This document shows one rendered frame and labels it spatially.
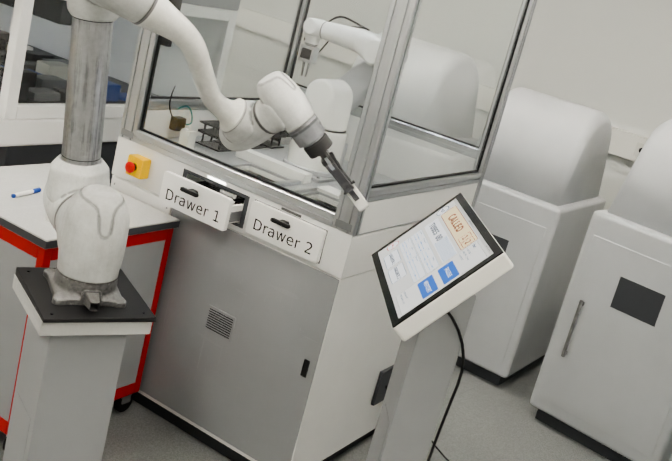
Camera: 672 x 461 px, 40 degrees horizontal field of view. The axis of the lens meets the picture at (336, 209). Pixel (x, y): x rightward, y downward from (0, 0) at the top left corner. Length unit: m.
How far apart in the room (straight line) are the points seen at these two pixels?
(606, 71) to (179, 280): 3.30
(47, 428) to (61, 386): 0.12
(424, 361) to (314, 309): 0.64
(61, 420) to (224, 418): 0.90
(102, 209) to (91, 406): 0.53
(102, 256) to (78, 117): 0.37
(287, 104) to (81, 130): 0.53
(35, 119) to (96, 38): 1.24
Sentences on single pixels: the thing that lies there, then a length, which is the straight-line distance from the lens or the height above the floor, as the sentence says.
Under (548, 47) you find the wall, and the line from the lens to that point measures 5.90.
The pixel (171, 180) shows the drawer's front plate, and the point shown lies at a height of 0.91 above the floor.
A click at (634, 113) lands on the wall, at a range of 5.68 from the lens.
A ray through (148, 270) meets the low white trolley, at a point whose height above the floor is 0.58.
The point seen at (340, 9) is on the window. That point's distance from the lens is 2.84.
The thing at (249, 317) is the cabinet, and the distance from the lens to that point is 3.09.
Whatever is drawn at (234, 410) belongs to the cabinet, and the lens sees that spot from 3.22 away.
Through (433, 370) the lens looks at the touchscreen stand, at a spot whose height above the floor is 0.80.
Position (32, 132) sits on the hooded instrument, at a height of 0.85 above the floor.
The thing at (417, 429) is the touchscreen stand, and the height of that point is 0.63.
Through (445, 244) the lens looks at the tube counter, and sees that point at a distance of 2.35.
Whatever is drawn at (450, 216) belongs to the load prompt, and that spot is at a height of 1.15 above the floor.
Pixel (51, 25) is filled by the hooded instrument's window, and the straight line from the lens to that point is 3.53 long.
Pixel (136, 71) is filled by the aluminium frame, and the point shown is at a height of 1.19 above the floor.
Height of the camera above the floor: 1.73
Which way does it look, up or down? 15 degrees down
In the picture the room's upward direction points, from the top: 15 degrees clockwise
